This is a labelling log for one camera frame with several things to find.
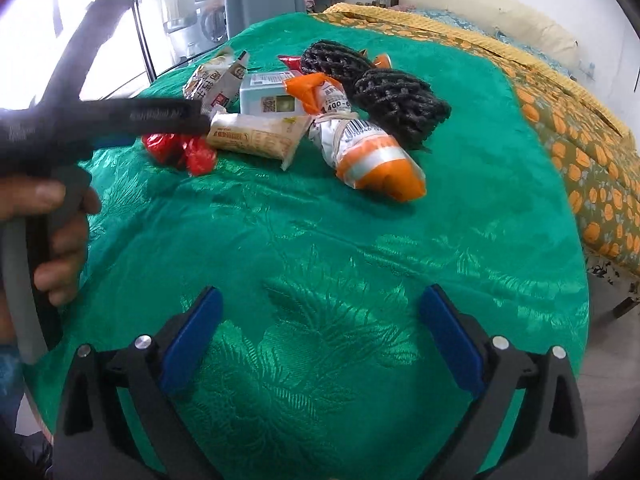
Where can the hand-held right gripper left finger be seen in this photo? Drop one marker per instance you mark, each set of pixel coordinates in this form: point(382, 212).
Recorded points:
point(192, 340)

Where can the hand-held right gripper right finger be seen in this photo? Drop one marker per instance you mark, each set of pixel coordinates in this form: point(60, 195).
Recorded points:
point(450, 345)

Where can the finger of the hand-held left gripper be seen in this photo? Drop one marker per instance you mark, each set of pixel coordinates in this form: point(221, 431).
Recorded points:
point(85, 45)
point(150, 116)

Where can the red wrapper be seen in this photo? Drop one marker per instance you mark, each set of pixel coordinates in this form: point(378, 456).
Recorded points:
point(198, 158)

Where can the beige snack bar wrapper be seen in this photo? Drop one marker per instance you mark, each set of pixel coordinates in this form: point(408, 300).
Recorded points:
point(255, 137)

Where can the person's left hand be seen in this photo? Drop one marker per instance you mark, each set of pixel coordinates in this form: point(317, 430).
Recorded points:
point(67, 260)

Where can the window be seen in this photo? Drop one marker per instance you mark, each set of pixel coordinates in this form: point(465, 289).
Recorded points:
point(30, 35)

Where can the beige printed snack packet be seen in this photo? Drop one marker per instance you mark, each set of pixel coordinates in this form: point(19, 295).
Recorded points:
point(202, 77)

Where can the white red snack packet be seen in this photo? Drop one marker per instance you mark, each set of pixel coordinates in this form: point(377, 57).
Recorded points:
point(231, 85)

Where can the washing machine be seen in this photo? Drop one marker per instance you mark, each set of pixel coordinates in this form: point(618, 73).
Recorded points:
point(212, 20)

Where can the green patterned blanket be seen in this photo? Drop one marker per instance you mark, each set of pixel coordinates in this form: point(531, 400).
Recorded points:
point(320, 270)

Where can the small orange white snack packet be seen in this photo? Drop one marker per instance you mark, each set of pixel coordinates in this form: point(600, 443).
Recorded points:
point(311, 91)

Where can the black foam net sleeve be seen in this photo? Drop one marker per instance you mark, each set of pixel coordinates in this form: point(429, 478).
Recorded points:
point(330, 60)
point(400, 105)

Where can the large orange white snack packet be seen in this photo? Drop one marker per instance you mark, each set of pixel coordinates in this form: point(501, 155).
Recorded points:
point(372, 162)

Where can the orange crumpled packet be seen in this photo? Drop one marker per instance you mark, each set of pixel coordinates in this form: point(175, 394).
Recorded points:
point(382, 61)

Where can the orange patterned bedspread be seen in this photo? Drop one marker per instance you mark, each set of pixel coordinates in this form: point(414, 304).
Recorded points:
point(575, 125)

